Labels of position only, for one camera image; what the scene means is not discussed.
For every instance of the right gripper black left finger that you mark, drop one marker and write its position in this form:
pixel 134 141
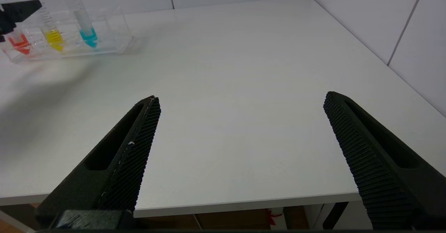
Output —
pixel 104 177

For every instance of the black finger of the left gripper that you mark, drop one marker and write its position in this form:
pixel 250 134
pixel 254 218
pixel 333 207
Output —
pixel 17 12

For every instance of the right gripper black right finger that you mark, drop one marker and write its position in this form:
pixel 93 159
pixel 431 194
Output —
pixel 383 177

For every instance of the test tube with yellow pigment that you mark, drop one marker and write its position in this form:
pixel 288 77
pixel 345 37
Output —
pixel 55 39

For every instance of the test tube with red pigment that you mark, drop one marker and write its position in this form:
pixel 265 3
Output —
pixel 21 44

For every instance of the test tube with blue pigment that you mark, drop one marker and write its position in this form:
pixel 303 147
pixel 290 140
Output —
pixel 89 36

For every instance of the clear plastic test tube rack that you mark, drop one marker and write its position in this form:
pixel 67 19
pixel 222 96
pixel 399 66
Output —
pixel 111 34

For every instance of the black table leg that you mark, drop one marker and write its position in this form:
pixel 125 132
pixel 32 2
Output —
pixel 333 215

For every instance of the white item with red ribbon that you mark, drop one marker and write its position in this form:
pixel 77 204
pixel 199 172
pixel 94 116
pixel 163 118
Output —
pixel 277 219

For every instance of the brown cardboard box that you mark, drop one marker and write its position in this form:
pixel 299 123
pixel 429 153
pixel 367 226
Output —
pixel 223 220

